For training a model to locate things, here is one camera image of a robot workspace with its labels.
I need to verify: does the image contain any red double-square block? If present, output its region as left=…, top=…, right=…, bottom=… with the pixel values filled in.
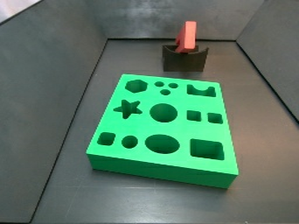
left=174, top=21, right=196, bottom=53

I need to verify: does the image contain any green foam shape board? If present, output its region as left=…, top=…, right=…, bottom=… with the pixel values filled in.
left=86, top=74, right=239, bottom=188

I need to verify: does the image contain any black curved holder stand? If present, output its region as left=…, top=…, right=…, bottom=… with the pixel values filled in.
left=162, top=45, right=209, bottom=72

